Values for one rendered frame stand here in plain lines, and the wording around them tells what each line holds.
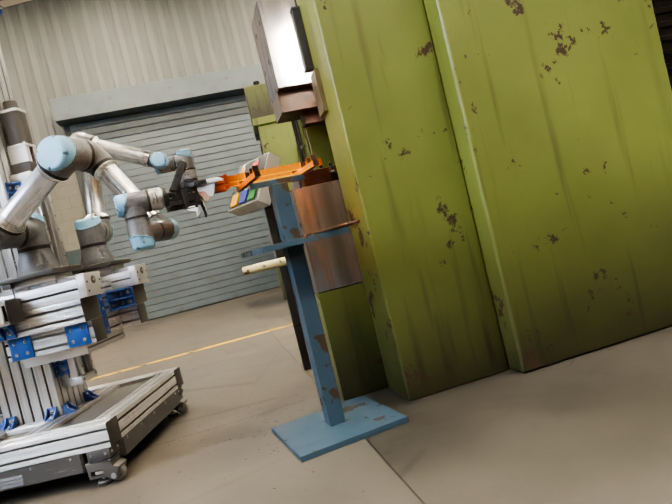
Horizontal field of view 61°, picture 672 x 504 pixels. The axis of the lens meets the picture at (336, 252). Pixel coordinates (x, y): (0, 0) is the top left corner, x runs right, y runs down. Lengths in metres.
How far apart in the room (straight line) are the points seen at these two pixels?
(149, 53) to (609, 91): 9.48
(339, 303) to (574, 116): 1.21
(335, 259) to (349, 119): 0.59
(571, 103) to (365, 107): 0.82
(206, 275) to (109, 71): 3.97
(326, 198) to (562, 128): 0.98
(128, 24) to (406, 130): 9.51
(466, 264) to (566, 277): 0.39
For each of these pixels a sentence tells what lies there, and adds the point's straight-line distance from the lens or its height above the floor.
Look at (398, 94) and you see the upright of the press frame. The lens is 2.29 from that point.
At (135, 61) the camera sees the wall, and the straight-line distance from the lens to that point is 11.23.
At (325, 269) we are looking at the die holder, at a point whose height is 0.56.
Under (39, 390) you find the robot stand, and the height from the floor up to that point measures 0.35.
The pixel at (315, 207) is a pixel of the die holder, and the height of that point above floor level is 0.82.
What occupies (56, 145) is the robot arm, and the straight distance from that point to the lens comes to 2.12.
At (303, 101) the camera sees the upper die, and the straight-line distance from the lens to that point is 2.62.
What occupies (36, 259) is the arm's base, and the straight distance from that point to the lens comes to 2.42.
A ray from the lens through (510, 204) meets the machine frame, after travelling 2.29.
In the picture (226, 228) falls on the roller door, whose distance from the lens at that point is 10.52.
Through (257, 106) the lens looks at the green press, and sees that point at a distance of 7.63.
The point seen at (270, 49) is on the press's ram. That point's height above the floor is 1.54.
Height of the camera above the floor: 0.69
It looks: 2 degrees down
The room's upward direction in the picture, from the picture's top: 14 degrees counter-clockwise
